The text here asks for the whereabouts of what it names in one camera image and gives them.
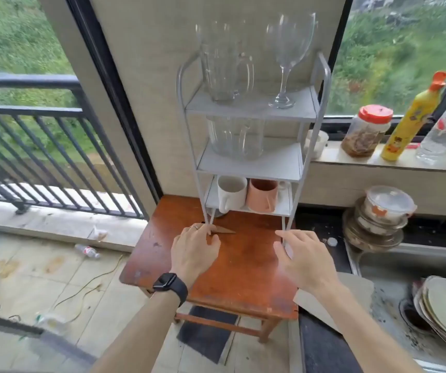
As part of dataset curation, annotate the brown pointed wooden piece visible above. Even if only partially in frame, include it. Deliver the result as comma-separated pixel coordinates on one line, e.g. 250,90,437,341
207,225,236,245

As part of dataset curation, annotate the person's left forearm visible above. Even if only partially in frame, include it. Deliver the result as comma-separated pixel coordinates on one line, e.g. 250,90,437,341
90,285,185,373

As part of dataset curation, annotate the stack of metal bowls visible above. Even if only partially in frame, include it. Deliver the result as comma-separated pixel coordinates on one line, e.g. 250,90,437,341
343,197,408,253

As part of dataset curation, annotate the stainless steel sink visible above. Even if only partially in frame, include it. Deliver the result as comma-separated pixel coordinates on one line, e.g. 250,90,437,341
345,241,446,373

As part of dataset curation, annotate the black smartwatch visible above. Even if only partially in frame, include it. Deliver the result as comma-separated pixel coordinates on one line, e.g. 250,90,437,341
153,272,189,307

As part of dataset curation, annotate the black metal balcony railing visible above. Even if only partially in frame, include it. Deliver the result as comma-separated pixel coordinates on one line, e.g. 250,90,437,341
0,74,147,220

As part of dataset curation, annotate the yellow bottle with orange cap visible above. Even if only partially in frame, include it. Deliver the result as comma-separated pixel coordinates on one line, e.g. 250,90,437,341
380,71,446,162

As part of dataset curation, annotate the wide clear glass pitcher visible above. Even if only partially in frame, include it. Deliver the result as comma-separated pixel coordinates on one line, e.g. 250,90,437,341
207,116,266,160

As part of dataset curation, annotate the black door frame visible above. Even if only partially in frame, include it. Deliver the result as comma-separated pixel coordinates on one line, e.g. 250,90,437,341
64,0,164,204

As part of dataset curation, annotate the crushed clear plastic bottle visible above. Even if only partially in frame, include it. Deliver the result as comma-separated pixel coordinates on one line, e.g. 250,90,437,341
34,311,70,335

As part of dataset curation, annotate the person's right hand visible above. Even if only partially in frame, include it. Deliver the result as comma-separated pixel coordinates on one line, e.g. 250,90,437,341
273,230,340,296

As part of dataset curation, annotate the white ceramic mug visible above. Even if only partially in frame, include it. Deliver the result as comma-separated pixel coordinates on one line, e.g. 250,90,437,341
217,175,248,214

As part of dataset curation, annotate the clear lidded food container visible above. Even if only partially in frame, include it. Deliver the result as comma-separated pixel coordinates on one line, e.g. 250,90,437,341
364,185,418,226

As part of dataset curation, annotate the person's right forearm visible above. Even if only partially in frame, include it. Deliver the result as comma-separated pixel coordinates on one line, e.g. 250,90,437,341
316,281,427,373

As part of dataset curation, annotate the stack of plates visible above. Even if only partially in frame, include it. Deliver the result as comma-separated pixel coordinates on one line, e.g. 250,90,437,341
413,276,446,356

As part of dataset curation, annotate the white metal shelf rack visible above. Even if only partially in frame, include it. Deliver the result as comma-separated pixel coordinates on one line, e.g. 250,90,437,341
176,50,331,245

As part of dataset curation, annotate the white cup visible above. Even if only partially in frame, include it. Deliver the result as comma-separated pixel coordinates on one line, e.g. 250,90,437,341
305,130,329,160

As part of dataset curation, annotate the small plastic bottle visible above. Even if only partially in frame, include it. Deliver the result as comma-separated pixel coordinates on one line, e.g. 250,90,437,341
74,244,101,260

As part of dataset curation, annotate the thin yellow cable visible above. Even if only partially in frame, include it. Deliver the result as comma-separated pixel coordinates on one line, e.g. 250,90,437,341
52,254,124,325

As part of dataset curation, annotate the brown wooden side table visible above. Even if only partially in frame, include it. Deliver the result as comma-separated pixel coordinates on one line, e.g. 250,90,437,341
119,195,300,343

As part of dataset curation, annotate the clear bottle with red label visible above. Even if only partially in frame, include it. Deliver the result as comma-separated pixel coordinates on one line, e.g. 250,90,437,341
416,91,446,165

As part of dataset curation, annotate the clear wine glass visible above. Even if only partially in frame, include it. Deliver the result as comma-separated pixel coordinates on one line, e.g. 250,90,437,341
266,12,317,109

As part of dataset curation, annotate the pink ceramic mug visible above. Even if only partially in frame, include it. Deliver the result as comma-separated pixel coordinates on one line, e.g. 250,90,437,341
246,178,279,213

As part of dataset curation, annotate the plastic jar with red lid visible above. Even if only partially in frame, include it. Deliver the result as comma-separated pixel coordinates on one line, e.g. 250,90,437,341
341,105,394,158

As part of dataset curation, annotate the tall clear glass pitcher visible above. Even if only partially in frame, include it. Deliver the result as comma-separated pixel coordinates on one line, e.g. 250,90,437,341
196,20,255,103

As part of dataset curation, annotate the dark floor mat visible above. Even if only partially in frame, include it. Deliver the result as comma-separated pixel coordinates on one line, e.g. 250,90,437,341
176,305,239,365

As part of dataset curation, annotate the person's left hand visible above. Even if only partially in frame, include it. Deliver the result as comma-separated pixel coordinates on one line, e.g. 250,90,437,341
170,224,222,288

